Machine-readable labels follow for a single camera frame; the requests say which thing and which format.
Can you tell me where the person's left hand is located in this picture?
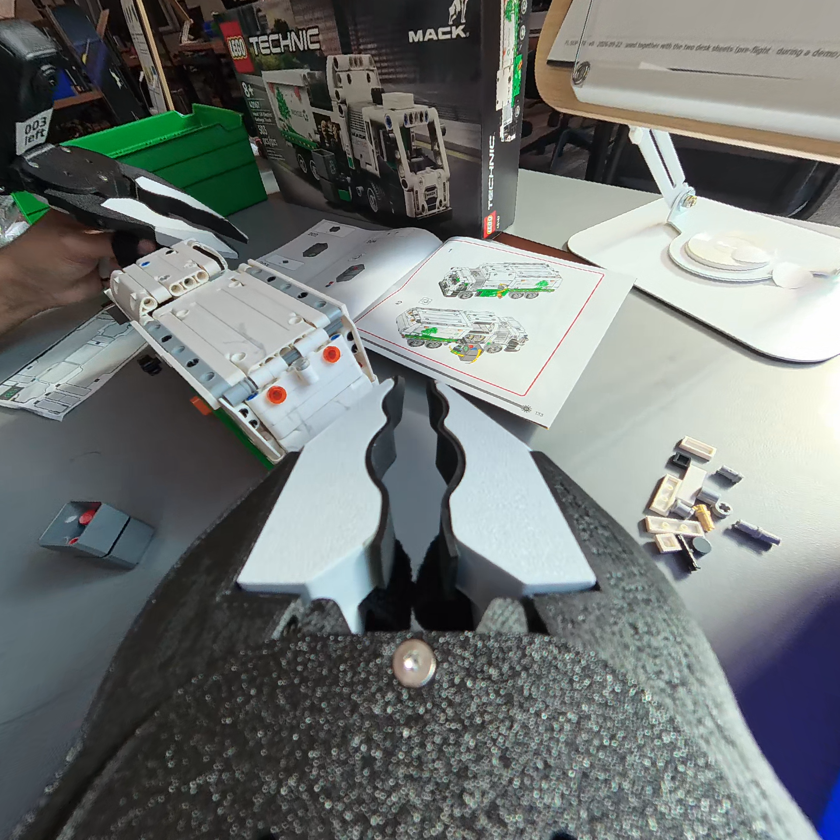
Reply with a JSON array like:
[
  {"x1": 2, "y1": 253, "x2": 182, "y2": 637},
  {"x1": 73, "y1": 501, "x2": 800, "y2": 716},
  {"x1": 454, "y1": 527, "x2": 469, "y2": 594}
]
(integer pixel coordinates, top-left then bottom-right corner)
[{"x1": 0, "y1": 210, "x2": 158, "y2": 334}]

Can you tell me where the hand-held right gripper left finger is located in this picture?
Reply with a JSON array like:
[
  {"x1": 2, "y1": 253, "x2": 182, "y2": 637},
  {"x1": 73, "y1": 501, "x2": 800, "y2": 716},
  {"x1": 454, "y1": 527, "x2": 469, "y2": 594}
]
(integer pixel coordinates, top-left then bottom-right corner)
[{"x1": 236, "y1": 377, "x2": 406, "y2": 635}]

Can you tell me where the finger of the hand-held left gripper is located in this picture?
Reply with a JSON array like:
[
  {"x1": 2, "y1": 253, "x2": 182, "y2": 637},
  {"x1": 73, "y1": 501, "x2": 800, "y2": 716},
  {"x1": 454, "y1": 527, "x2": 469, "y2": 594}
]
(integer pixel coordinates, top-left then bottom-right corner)
[
  {"x1": 134, "y1": 176, "x2": 249, "y2": 242},
  {"x1": 98, "y1": 197, "x2": 240, "y2": 260}
]

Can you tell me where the pile of small lego pieces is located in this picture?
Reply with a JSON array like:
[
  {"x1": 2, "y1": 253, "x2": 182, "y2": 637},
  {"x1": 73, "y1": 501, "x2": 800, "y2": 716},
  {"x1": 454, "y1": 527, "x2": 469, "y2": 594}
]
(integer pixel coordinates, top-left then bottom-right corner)
[{"x1": 643, "y1": 434, "x2": 783, "y2": 573}]

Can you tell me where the lego instruction booklet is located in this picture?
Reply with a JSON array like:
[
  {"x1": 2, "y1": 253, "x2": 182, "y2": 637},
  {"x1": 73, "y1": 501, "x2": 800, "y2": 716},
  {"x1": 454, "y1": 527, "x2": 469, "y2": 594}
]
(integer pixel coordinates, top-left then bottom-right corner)
[{"x1": 259, "y1": 220, "x2": 636, "y2": 429}]

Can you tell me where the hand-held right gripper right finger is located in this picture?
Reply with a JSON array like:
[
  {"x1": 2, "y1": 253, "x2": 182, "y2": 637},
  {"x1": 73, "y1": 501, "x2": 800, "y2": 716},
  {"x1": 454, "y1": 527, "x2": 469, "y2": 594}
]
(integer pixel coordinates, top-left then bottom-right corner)
[{"x1": 427, "y1": 381, "x2": 598, "y2": 598}]

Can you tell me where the white lego garbage truck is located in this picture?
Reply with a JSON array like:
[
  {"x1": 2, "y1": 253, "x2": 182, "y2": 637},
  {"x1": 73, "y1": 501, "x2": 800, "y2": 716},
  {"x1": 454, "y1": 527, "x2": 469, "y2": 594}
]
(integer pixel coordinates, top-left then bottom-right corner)
[{"x1": 105, "y1": 239, "x2": 378, "y2": 468}]

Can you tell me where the white stand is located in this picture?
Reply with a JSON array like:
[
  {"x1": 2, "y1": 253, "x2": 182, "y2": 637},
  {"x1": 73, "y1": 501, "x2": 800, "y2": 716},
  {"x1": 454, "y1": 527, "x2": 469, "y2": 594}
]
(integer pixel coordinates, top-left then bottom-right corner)
[{"x1": 567, "y1": 128, "x2": 840, "y2": 363}]

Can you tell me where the wooden board with instruction sheet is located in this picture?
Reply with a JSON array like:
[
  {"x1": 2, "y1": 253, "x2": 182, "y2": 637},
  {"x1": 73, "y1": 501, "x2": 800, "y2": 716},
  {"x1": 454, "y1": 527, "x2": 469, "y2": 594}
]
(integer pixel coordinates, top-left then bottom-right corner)
[{"x1": 535, "y1": 0, "x2": 840, "y2": 165}]

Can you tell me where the white sticker sheet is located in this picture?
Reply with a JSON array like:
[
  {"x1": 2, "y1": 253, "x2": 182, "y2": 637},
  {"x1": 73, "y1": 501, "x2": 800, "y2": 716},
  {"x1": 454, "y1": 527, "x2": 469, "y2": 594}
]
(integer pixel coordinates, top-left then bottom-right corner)
[{"x1": 0, "y1": 307, "x2": 151, "y2": 422}]

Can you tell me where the green plastic bin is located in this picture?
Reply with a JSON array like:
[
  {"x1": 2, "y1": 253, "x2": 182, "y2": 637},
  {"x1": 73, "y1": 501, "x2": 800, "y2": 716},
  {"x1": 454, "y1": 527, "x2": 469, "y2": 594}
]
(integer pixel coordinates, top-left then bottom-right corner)
[{"x1": 13, "y1": 104, "x2": 269, "y2": 227}]

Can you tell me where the lego set box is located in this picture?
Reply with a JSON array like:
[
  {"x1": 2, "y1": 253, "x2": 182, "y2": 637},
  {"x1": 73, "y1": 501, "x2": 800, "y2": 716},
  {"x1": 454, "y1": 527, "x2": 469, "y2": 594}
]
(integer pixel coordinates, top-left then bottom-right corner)
[{"x1": 213, "y1": 0, "x2": 529, "y2": 240}]

